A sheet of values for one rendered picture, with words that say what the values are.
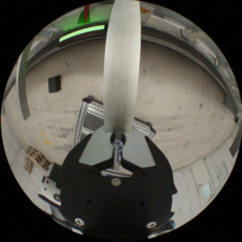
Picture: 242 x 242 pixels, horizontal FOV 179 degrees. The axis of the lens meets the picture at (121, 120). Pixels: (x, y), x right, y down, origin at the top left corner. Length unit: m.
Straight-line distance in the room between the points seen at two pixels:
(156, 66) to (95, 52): 0.67
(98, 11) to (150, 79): 0.88
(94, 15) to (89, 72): 0.82
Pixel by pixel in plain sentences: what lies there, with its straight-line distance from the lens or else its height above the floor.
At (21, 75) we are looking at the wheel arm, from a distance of 0.26.
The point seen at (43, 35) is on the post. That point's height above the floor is 0.76.
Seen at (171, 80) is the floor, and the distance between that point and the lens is 1.10.
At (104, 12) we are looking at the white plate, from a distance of 0.27.
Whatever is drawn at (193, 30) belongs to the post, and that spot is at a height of 0.78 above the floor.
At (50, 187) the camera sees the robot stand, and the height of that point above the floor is 0.94.
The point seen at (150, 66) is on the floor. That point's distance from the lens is 0.99.
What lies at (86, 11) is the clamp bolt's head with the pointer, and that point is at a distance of 0.26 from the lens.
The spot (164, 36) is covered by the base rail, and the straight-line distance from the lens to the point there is 0.35.
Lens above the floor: 0.94
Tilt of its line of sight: 60 degrees down
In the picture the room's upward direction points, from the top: 180 degrees clockwise
